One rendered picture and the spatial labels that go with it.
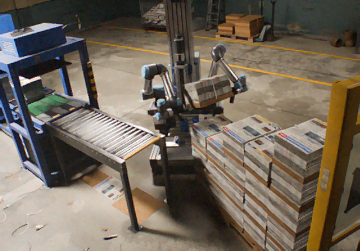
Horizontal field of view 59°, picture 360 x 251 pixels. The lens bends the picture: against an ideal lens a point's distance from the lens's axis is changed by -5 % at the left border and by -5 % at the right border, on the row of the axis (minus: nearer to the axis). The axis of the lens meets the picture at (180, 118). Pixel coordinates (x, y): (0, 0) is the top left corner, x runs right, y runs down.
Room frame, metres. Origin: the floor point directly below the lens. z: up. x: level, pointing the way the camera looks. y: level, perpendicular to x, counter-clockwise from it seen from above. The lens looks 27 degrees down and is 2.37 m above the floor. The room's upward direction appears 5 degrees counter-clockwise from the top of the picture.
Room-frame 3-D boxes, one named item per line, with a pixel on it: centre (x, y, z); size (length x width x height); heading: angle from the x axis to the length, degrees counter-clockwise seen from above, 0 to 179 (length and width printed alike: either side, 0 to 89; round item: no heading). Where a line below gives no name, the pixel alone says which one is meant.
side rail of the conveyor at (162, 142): (3.15, 0.66, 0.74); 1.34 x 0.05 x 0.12; 47
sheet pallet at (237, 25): (9.14, -1.91, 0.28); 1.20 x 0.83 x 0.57; 47
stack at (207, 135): (2.36, -0.49, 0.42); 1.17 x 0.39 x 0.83; 25
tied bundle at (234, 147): (2.25, -0.55, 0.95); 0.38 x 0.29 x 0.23; 115
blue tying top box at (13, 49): (3.66, 1.58, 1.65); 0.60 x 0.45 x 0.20; 137
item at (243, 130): (2.23, -0.53, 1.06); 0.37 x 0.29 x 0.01; 115
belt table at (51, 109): (3.66, 1.58, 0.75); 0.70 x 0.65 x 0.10; 47
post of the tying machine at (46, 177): (3.14, 1.66, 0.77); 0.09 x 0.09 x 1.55; 47
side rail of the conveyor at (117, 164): (2.78, 1.01, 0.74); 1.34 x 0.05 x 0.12; 47
